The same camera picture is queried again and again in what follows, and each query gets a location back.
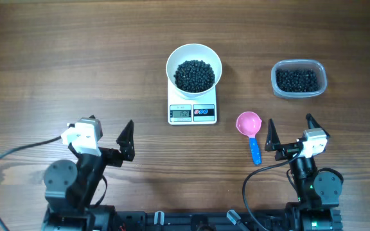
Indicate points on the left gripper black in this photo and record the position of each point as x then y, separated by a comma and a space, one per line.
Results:
115, 158

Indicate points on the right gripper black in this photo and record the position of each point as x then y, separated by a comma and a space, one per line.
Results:
272, 139

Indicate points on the pink scoop blue handle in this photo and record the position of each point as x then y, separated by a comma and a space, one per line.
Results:
249, 124

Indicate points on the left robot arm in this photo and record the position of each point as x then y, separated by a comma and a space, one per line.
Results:
70, 186

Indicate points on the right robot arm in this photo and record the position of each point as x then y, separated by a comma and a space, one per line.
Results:
318, 190

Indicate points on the white digital kitchen scale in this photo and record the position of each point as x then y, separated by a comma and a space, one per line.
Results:
191, 111

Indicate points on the black beans in bowl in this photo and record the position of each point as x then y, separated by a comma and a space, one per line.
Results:
194, 76

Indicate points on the white bowl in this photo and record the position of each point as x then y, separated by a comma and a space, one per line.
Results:
193, 52

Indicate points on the clear plastic container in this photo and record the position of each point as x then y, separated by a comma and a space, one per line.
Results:
314, 65

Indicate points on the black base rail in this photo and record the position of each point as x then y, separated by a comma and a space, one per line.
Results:
204, 220

